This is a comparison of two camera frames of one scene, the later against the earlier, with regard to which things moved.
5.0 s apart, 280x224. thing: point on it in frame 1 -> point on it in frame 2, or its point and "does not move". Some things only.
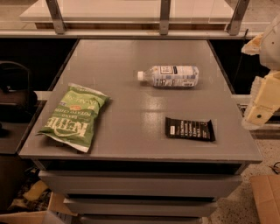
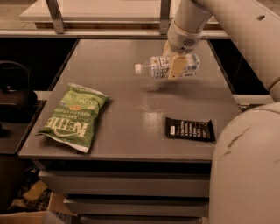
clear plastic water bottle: (171, 76) -> (158, 67)
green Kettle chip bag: (73, 119) does not move
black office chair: (16, 95) does not move
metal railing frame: (59, 31) does not move
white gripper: (271, 48) -> (181, 40)
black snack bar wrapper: (190, 129) does not move
